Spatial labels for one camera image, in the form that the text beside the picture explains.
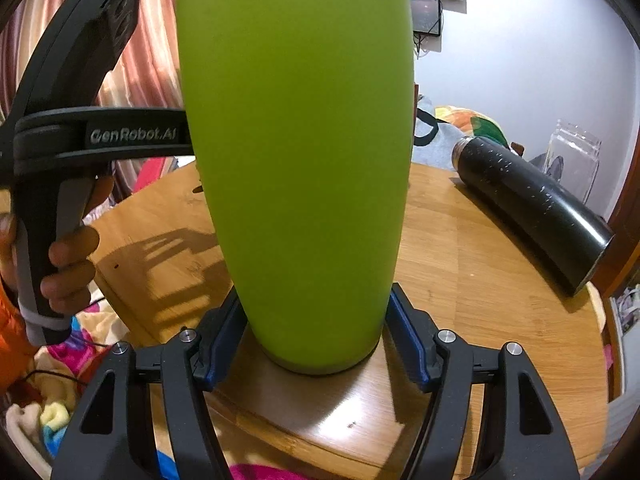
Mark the pink striped curtain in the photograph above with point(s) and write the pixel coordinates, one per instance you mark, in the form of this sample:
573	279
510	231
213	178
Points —
146	74

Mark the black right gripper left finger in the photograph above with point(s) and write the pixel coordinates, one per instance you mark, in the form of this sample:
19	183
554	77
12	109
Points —
111	433

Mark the orange jacket sleeve forearm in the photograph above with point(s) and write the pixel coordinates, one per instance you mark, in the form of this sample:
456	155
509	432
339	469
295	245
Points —
16	351

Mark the lime green tall bottle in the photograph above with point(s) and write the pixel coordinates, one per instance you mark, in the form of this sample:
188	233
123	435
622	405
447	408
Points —
301	116

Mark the person's left hand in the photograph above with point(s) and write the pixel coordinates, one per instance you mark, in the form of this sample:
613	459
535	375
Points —
67	289

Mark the black speckled thermos bottle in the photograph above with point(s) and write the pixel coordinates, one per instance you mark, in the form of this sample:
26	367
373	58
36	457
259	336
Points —
570	236

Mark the clear glass jar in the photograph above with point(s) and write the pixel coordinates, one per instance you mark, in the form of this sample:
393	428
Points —
573	159

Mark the small black wall monitor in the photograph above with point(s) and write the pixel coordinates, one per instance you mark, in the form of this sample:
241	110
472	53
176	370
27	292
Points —
426	17

